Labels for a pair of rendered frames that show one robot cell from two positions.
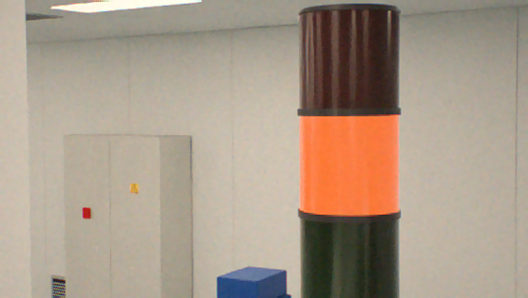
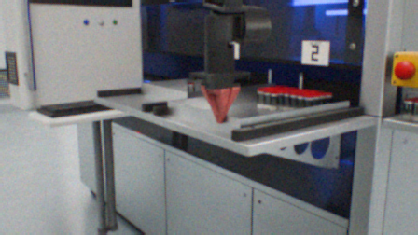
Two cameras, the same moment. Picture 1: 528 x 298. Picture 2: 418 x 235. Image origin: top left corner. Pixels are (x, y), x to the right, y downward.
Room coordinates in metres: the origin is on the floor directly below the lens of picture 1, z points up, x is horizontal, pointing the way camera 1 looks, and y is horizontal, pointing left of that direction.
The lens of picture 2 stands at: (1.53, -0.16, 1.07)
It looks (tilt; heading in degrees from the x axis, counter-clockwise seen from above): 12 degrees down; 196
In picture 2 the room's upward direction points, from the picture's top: straight up
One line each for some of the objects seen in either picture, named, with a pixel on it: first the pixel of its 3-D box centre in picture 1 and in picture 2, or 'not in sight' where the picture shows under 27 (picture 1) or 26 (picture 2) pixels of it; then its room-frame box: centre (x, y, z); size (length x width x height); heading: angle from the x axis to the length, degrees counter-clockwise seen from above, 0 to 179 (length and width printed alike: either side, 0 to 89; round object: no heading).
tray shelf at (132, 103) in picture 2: not in sight; (225, 106); (0.47, -0.42, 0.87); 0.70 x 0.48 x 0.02; 53
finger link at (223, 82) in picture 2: not in sight; (215, 100); (0.80, -0.36, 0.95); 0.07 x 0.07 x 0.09; 53
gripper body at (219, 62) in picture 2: not in sight; (219, 62); (0.79, -0.35, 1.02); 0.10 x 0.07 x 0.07; 143
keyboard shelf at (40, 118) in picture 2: not in sight; (95, 110); (0.26, -0.95, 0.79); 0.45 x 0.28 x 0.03; 148
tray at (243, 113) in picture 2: not in sight; (257, 107); (0.60, -0.30, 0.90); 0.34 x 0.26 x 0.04; 143
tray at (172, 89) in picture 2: not in sight; (208, 88); (0.31, -0.51, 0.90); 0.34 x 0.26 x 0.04; 143
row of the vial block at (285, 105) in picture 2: not in sight; (284, 101); (0.53, -0.25, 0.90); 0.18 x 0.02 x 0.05; 53
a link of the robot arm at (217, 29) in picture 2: not in sight; (222, 29); (0.79, -0.35, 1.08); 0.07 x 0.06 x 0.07; 135
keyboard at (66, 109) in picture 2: not in sight; (99, 104); (0.27, -0.93, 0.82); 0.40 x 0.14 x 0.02; 148
